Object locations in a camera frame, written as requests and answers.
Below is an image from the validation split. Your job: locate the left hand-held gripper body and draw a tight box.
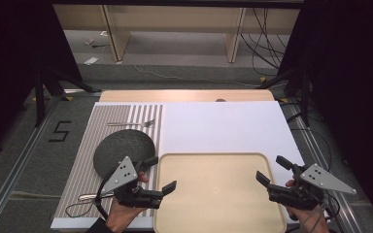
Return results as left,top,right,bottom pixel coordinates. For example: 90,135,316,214
102,155,164,210

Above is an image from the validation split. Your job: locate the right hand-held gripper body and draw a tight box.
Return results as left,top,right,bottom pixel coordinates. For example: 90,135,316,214
267,162,357,211

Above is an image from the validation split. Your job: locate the person's right hand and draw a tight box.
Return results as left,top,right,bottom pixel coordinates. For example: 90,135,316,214
285,179,333,233

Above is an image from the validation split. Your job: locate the person's left hand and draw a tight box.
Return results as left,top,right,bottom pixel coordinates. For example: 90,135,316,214
105,172,151,233

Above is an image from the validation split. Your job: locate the black round plate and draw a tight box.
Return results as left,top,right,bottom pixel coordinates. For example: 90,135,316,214
92,128,156,181

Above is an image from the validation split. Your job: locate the silver cutlery piece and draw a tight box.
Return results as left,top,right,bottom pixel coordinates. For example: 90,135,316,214
78,192,116,202

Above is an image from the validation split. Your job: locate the silver fork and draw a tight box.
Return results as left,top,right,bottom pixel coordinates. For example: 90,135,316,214
107,118,156,128

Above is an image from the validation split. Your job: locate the striped grey placemat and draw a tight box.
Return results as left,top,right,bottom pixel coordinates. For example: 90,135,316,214
53,103,164,219

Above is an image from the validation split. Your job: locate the beige plastic tray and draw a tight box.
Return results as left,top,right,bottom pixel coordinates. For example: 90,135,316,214
153,151,288,233

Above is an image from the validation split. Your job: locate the white board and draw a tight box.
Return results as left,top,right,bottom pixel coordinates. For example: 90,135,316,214
50,100,306,232

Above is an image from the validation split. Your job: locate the black tripod stand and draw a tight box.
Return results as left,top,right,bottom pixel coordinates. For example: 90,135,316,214
33,62,103,128
257,62,313,128

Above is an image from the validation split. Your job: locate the black tape floor mark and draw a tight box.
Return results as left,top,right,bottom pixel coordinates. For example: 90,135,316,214
48,119,73,143

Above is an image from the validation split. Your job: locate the white paper scrap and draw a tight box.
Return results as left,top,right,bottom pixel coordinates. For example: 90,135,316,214
83,55,101,67

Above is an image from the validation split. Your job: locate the dark curtain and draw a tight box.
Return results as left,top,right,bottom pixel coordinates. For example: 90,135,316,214
0,0,84,159
277,0,373,227

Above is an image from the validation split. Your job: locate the light wooden bench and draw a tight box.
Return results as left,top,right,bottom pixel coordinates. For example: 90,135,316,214
52,3,302,64

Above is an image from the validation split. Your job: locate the black and grey gripper cable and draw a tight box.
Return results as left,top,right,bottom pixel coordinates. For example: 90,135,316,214
299,190,342,233

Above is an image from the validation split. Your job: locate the thick black gripper cable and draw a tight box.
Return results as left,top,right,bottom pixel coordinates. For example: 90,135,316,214
94,167,124,221

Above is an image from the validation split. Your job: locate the thin black floor cable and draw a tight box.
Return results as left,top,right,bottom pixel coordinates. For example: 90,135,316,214
286,102,334,173

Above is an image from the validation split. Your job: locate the metal floor rail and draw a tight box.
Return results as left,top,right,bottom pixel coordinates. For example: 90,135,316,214
0,96,64,233
283,99,365,233

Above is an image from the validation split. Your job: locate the thin black wire loop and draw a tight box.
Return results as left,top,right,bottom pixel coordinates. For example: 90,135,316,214
64,199,98,218

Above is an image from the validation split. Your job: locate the bundle of black floor cables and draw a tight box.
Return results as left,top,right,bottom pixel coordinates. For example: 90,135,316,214
239,7,289,78

